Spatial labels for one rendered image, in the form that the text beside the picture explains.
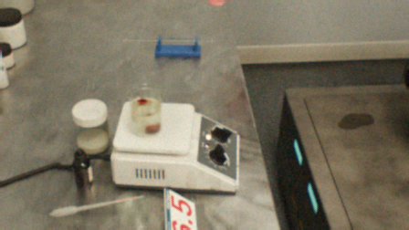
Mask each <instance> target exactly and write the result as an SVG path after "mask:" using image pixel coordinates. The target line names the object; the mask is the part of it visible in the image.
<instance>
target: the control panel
mask: <svg viewBox="0 0 409 230"><path fill-rule="evenodd" d="M216 125H219V124H217V123H216V122H214V121H212V120H209V119H207V118H205V117H203V116H202V118H201V126H200V134H199V142H198V151H197V159H196V160H197V161H198V162H200V163H201V164H202V165H204V166H206V167H208V168H211V169H213V170H215V171H217V172H219V173H221V174H223V175H226V176H228V177H230V178H231V179H233V180H235V181H236V180H237V133H235V132H233V131H232V134H231V136H230V137H229V139H228V141H226V142H225V143H222V142H219V141H216V140H215V139H214V138H213V136H212V135H211V129H212V128H213V127H214V126H216ZM219 126H221V125H219ZM206 135H209V136H210V139H208V138H207V137H206ZM206 143H209V145H210V147H207V146H206ZM217 144H221V145H222V146H223V147H224V150H225V153H226V154H227V155H228V157H229V161H228V162H227V163H226V165H225V166H218V165H216V164H215V163H214V162H212V161H211V159H210V158H209V152H210V151H211V150H213V149H214V148H215V147H216V145H217Z"/></svg>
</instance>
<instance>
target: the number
mask: <svg viewBox="0 0 409 230"><path fill-rule="evenodd" d="M170 206H171V224H172V230H194V218H193V208H192V204H191V203H189V202H188V201H186V200H184V199H183V198H182V197H181V196H177V195H176V194H174V193H172V192H170Z"/></svg>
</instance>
